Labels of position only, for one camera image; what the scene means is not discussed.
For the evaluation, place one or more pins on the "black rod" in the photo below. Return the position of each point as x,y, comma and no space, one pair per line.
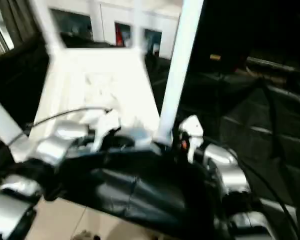
277,63

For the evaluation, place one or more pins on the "dark left robot foot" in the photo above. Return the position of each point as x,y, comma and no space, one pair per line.
86,235

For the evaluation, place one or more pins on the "black mat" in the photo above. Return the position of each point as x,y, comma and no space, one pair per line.
252,100

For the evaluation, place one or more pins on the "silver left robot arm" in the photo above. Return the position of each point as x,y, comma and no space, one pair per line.
55,147

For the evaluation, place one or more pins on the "white plastic table top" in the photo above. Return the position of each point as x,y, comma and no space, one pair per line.
90,82

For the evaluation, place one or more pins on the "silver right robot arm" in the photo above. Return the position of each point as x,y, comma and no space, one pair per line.
227,170

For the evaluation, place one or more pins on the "white cabinet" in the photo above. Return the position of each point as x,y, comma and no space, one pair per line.
107,15

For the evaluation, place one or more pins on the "white plastic table leg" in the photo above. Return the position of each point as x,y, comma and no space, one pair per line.
5,120
137,22
180,62
48,22

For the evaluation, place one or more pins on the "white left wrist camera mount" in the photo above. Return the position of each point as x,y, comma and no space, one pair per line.
107,125

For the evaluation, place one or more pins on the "red bottle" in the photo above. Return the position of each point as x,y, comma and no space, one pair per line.
119,36

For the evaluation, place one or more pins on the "black box with gold label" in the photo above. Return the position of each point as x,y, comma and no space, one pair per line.
222,30

